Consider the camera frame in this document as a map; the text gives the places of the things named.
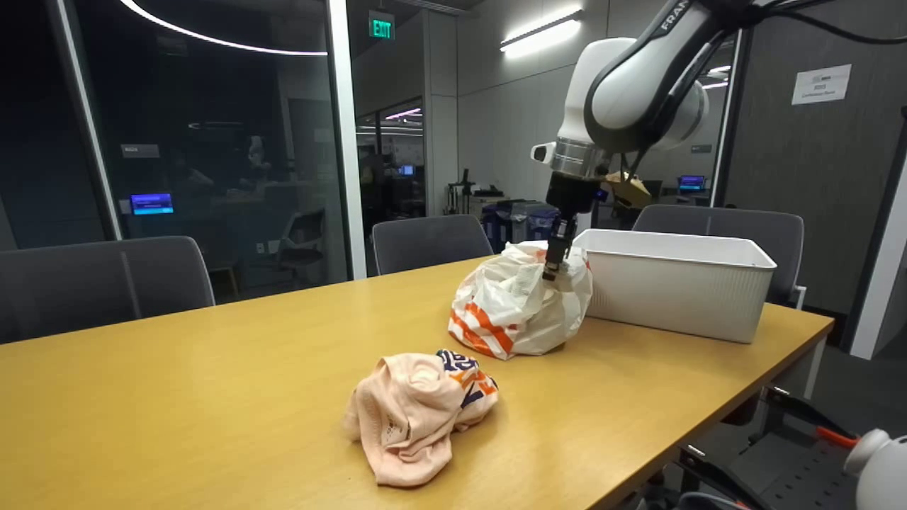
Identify tan wrist camera box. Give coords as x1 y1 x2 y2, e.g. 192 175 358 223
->
600 170 658 211

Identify white glass partition post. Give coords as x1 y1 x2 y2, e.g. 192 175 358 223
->
325 0 372 282

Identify wide gray office chair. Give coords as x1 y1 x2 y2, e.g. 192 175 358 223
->
0 237 141 345

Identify white paper wall sign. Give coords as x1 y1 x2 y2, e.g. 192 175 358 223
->
787 63 854 109

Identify printed orange blue plastic bag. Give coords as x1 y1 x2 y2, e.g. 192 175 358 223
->
433 347 501 431

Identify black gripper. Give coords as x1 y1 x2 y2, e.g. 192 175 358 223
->
539 170 610 287

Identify dark storage bin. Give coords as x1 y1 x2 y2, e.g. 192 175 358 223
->
479 194 553 253

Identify white plastic bottle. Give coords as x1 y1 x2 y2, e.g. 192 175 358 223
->
842 424 907 510

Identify white rectangular plastic basket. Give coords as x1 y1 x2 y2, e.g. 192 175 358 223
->
570 227 780 345

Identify small blue monitor screen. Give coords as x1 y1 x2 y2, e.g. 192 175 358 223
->
674 172 710 199

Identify white plastic bag orange stripes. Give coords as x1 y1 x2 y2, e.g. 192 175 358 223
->
444 237 598 362

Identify ring shaped ceiling light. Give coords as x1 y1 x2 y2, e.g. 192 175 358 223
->
115 0 331 63

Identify black metal stand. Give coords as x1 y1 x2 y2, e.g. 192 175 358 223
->
649 381 859 510

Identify green exit sign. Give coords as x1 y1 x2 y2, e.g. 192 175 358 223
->
365 7 397 43

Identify peach cloth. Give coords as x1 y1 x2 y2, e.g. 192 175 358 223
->
342 352 477 491

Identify orange handled tool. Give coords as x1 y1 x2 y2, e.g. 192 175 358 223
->
814 423 859 454

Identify linear ceiling light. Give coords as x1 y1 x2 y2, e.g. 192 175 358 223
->
495 2 586 63

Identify blue lit monitor screen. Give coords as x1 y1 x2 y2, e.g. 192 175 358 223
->
127 190 178 219

